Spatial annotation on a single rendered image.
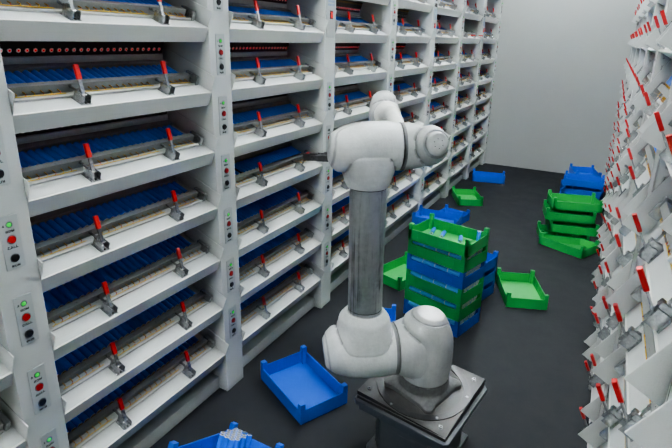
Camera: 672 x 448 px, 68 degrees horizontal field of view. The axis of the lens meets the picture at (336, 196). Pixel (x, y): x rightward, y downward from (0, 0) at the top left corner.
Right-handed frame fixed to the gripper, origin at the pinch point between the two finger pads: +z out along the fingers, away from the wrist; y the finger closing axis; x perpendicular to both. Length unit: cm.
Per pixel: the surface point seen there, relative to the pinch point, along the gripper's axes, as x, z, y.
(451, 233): -47, -43, 47
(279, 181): -6.5, 5.3, -17.4
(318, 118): 14.1, 4.2, 15.7
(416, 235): -42, -32, 29
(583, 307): -95, -98, 85
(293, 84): 30.0, -0.2, -7.4
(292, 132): 11.5, 2.4, -8.5
